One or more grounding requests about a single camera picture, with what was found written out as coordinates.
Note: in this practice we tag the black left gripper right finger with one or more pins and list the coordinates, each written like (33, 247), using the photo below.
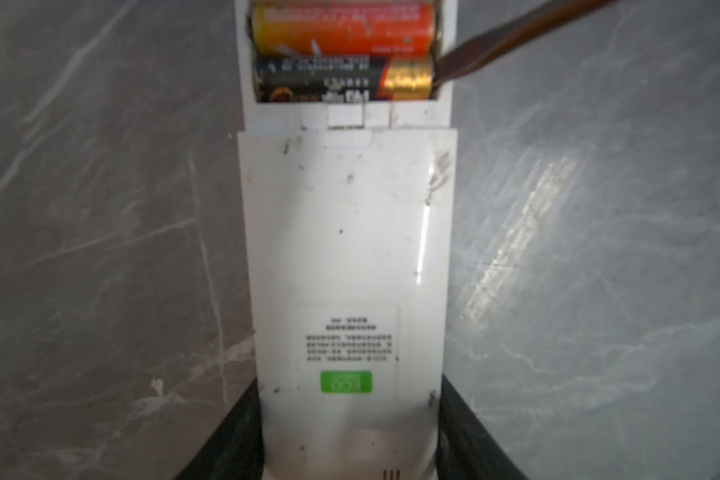
(466, 450)

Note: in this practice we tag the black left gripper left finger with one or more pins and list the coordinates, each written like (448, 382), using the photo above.
(235, 450)

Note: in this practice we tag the black handled screwdriver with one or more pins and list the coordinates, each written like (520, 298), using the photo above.
(479, 51)

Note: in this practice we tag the black gold AA battery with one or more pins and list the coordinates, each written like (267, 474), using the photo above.
(346, 79)

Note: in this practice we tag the orange red AA battery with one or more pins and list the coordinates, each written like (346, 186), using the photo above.
(354, 28)

